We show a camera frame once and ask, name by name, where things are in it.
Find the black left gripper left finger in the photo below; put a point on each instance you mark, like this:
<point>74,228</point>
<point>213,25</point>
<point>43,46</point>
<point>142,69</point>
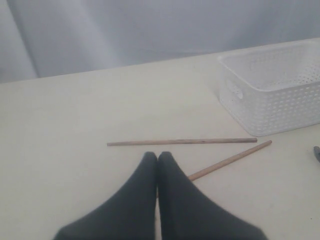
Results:
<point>128,215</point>

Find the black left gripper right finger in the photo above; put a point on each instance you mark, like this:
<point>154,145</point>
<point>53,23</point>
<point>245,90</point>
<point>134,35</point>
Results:
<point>187,214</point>

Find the wooden chopstick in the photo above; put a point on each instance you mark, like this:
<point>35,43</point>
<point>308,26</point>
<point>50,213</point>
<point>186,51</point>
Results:
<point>183,142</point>
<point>228,161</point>

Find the silver table knife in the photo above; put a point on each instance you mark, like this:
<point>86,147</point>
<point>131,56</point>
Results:
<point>316,151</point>

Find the white perforated plastic basket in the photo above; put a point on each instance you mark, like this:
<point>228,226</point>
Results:
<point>272,88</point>

